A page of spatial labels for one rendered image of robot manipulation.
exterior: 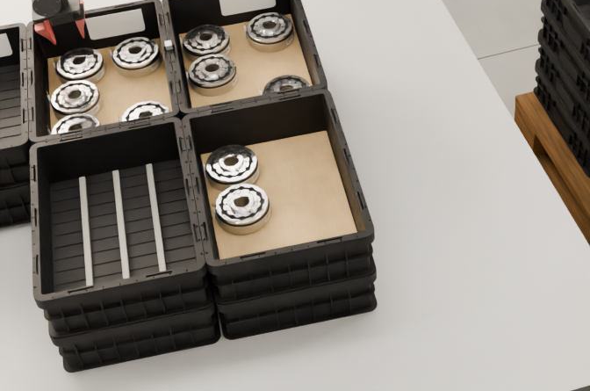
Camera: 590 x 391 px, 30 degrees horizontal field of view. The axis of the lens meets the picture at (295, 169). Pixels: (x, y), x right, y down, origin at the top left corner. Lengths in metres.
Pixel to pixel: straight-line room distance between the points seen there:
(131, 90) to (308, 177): 0.48
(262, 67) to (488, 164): 0.53
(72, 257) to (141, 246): 0.13
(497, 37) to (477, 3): 0.20
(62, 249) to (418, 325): 0.68
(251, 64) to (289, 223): 0.48
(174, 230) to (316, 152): 0.33
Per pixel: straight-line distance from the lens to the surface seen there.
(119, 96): 2.41
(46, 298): 1.93
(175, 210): 2.15
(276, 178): 2.17
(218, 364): 2.06
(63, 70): 2.47
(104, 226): 2.15
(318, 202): 2.11
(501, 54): 3.71
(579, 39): 2.96
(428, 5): 2.76
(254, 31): 2.47
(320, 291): 2.01
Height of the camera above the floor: 2.39
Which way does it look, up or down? 46 degrees down
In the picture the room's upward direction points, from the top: 7 degrees counter-clockwise
